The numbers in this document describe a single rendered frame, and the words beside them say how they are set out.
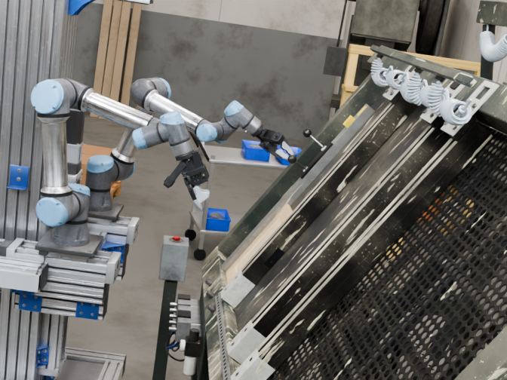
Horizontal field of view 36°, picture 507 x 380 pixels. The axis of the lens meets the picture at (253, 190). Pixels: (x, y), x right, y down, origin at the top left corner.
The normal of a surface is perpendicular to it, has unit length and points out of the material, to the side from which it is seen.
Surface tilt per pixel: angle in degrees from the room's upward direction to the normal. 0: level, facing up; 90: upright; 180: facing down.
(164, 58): 90
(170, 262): 90
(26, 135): 90
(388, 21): 91
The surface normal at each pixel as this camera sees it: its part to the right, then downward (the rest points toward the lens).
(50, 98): -0.23, 0.07
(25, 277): 0.00, 0.25
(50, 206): -0.24, 0.33
